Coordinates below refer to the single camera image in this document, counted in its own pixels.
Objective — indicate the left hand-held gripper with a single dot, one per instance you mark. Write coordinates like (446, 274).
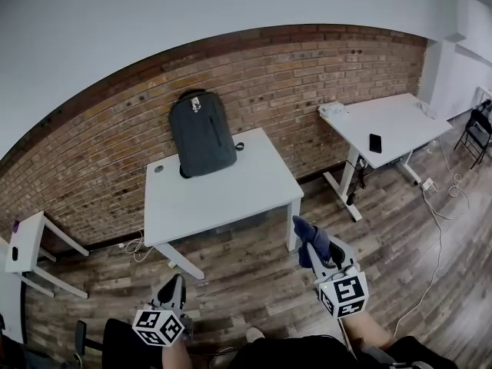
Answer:
(157, 327)

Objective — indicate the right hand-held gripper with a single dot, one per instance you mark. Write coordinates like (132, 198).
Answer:
(344, 294)

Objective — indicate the dark blue cloth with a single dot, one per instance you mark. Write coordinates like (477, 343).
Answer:
(311, 237)

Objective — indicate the dark grey backpack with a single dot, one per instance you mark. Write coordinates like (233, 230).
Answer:
(203, 140)

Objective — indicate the person's right forearm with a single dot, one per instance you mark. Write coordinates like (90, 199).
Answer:
(365, 329)

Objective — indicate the person's left forearm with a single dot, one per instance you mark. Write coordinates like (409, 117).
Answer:
(175, 358)

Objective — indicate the black office chair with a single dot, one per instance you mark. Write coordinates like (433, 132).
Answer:
(119, 344)

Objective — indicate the person's light shoe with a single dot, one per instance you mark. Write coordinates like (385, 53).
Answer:
(254, 336)

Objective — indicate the person's black clothing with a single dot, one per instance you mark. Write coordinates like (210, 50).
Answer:
(300, 354)

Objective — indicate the white square table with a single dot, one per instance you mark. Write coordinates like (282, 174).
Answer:
(215, 194)

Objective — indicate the black phone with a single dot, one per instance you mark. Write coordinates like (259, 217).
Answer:
(376, 143)

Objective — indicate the white standing desk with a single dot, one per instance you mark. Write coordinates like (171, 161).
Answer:
(388, 121)

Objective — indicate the white green tissue box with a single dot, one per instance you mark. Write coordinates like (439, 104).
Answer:
(332, 110)

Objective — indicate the small white side table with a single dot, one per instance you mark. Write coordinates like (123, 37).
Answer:
(27, 237)

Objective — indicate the small black device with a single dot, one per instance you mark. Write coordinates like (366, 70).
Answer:
(15, 253)

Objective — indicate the purple object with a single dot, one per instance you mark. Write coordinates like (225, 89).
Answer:
(16, 227)

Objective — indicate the small white object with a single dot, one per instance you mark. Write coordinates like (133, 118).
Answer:
(423, 108)

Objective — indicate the photo card tag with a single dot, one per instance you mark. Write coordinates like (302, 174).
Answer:
(195, 104)

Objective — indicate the black folding chair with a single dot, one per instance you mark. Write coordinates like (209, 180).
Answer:
(476, 129)

